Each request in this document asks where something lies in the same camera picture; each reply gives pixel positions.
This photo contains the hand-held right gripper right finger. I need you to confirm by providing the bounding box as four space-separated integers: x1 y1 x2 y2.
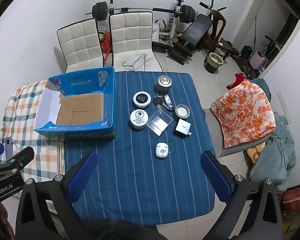
200 150 283 240

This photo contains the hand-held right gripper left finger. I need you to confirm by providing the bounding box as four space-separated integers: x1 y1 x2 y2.
15 150 99 240

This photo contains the white earbuds case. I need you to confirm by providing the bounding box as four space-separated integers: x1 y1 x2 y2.
155 142 177 158

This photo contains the white charger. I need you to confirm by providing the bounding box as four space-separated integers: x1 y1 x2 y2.
174 119 192 137

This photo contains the blue cardboard box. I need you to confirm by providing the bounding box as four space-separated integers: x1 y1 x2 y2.
34 67 116 139

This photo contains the white round container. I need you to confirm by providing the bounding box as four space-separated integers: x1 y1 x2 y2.
175 104 190 119

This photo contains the clear plastic box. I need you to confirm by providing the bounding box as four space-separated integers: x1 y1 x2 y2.
147 106 172 136

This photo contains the round tin white lid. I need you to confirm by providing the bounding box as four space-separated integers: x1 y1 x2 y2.
130 109 148 130

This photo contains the grey phone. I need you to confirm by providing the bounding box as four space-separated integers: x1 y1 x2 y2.
4 137 13 162

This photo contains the grey chair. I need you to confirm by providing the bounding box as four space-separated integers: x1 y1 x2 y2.
202 109 272 158

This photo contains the yellow cartoon cushion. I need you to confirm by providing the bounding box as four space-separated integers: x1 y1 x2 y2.
246 146 265 167

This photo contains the orange plaid cloth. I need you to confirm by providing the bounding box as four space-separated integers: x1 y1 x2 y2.
0 80 65 183

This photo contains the blue striped tablecloth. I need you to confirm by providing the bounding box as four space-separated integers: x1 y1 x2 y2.
64 71 217 227

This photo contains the teal blanket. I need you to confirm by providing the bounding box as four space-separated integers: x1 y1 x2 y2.
250 114 297 193

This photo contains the orange floral cloth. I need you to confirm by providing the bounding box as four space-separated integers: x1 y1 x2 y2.
211 80 276 148

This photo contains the red printed bag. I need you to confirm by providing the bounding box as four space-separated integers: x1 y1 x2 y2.
281 187 300 214

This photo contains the key bunch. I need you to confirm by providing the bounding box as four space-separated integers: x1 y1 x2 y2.
152 94 175 112

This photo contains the red cloth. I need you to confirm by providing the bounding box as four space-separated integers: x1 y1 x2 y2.
227 73 246 88

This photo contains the blue towel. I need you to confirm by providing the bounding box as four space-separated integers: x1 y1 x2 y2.
252 78 272 102

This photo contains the metal canister with lid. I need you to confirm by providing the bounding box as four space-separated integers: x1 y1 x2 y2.
155 75 173 93

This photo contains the dark waste bin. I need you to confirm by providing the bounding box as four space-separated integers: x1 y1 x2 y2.
205 52 224 73

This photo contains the pink suitcase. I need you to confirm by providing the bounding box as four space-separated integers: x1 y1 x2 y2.
250 51 267 71

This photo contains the white padded chair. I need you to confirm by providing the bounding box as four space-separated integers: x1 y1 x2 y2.
56 18 104 74
109 11 163 72

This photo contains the black exercise machine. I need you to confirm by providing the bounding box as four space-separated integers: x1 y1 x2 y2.
231 35 283 79

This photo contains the red plastic bag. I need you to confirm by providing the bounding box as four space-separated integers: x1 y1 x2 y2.
101 33 113 55

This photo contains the black weight bench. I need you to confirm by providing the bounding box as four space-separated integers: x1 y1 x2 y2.
166 14 213 65

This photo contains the brown wooden chair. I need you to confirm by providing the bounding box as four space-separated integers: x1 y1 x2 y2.
205 9 227 63

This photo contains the black barbell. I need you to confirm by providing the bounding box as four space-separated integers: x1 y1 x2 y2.
85 2 197 23

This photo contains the silver wire hanger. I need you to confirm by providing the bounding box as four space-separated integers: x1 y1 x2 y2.
122 57 153 72

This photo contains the blue wire hanger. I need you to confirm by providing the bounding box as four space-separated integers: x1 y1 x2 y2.
134 54 148 70

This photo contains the black handlebar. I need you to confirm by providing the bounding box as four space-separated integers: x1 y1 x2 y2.
199 0 227 12

